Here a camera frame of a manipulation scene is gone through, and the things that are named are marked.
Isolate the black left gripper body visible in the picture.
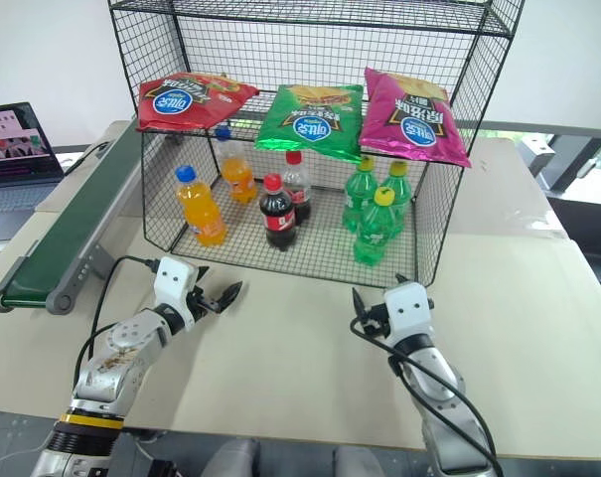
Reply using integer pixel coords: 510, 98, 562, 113
185, 284, 222, 322

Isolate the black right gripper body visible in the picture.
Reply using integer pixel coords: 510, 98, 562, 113
362, 302, 391, 340

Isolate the green soda bottle yellow cap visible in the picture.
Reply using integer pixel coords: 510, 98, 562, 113
380, 160, 413, 236
343, 155, 378, 235
353, 186, 398, 268

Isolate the orange soda bottle blue cap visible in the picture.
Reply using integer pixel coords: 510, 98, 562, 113
214, 126, 258, 205
174, 165, 228, 248

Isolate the cola bottle red cap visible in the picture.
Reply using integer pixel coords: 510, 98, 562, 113
282, 151, 313, 224
257, 173, 299, 252

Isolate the magenta chips bag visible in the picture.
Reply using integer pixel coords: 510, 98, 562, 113
358, 66, 473, 169

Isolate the red chips bag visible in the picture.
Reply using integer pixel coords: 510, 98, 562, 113
135, 72, 261, 133

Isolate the green chips bag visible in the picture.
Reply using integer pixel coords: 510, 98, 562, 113
253, 83, 366, 166

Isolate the open black laptop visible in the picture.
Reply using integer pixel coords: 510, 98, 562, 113
0, 101, 66, 244

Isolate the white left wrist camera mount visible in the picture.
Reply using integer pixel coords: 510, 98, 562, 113
152, 254, 201, 332

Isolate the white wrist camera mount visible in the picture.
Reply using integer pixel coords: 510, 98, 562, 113
382, 282, 433, 350
152, 254, 201, 332

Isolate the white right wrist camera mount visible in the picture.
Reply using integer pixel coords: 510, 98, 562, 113
382, 282, 433, 350

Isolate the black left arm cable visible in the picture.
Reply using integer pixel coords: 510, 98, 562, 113
73, 254, 163, 398

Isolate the green conveyor belt grey frame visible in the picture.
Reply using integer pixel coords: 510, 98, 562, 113
0, 120, 148, 317

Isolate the grey metal bracket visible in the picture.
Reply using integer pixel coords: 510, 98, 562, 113
517, 135, 555, 191

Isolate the black wire mesh rack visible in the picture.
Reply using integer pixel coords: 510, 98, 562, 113
106, 0, 526, 291

